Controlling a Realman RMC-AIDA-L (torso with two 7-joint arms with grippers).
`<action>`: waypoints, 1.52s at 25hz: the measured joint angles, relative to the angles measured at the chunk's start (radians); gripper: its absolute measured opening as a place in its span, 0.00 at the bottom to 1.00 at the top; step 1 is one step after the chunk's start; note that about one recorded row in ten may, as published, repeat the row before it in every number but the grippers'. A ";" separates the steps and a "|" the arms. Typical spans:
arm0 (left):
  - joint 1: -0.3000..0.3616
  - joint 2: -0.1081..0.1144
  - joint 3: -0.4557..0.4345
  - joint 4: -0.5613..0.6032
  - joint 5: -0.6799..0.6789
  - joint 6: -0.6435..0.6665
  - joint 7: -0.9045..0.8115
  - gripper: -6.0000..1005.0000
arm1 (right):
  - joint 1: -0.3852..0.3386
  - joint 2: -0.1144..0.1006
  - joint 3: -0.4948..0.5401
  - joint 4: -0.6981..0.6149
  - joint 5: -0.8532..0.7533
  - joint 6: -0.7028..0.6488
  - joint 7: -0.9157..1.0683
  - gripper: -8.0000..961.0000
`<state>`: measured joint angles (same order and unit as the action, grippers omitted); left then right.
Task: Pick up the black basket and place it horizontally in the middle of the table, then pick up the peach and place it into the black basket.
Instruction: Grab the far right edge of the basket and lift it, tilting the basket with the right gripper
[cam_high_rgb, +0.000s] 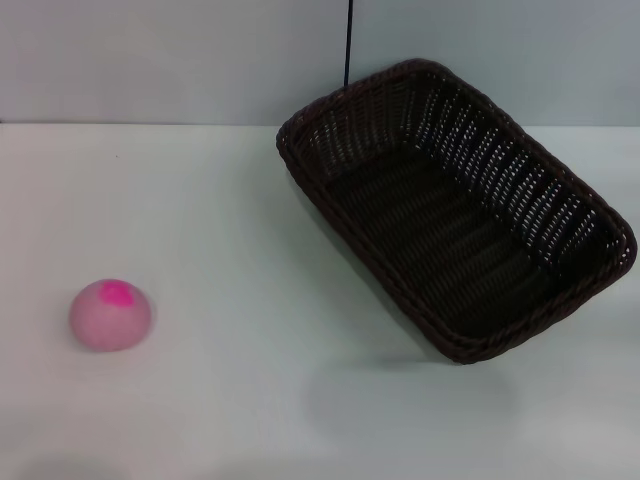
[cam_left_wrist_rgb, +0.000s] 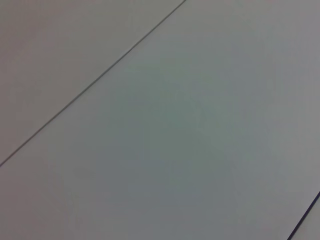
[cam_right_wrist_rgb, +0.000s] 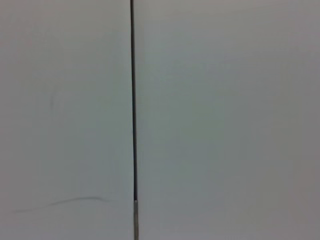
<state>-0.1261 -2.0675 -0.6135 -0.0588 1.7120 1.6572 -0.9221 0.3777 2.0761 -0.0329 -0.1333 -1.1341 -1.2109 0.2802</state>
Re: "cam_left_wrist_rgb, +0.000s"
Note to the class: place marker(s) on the black wall panel strip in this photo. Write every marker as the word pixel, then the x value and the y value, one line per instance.
pixel 305 215

